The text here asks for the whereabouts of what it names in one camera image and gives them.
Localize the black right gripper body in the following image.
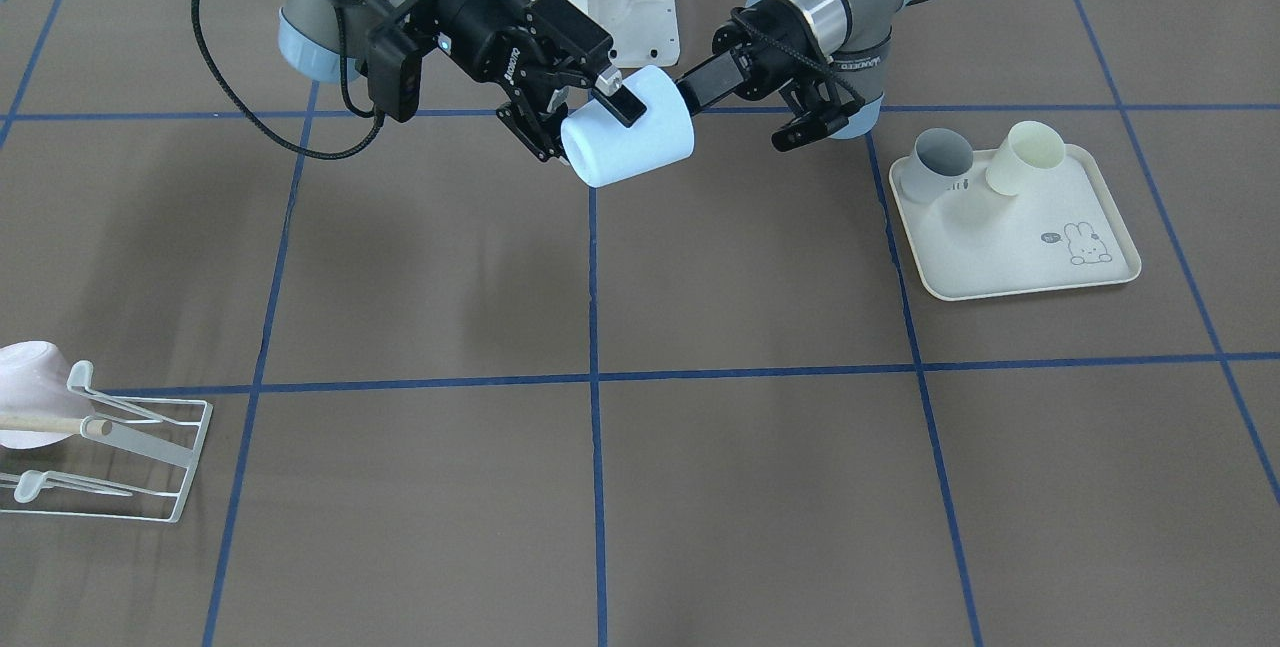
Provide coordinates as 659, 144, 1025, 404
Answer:
399, 0, 616, 161

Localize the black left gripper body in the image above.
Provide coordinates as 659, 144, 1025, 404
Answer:
712, 3, 867, 118

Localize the blue plastic cup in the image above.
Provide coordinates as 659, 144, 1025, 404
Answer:
561, 65, 695, 188

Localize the pale cream plastic cup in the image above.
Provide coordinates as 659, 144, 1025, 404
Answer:
986, 120, 1066, 197

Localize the pink plastic cup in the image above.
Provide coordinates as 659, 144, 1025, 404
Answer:
1, 341, 87, 420

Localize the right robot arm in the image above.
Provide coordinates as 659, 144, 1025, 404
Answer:
189, 0, 646, 161

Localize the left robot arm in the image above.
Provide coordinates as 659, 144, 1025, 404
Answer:
677, 0, 928, 151

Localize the grey plastic cup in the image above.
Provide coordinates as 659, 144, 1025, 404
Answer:
899, 127, 974, 205

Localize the cream plastic tray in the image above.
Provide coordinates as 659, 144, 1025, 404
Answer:
890, 143, 1143, 301

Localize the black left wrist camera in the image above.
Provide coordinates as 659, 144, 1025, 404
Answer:
675, 49, 751, 117

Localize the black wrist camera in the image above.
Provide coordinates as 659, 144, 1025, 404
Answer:
365, 23, 424, 123
675, 49, 751, 117

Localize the white wire cup rack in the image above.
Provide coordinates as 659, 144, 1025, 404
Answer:
3, 360, 214, 524

